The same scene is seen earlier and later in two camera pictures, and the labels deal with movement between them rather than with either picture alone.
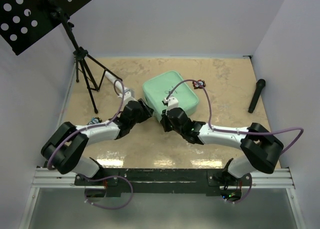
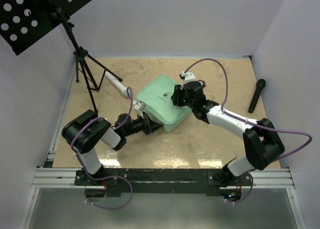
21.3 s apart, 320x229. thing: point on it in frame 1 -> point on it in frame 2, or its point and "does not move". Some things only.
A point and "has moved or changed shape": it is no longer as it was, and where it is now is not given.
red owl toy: x=198 y=84 does not move
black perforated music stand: x=27 y=14 does not move
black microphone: x=260 y=85 does not move
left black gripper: x=146 y=111 -> x=153 y=126
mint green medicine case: x=156 y=89 has moved or changed shape
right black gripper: x=164 y=121 -> x=176 y=97
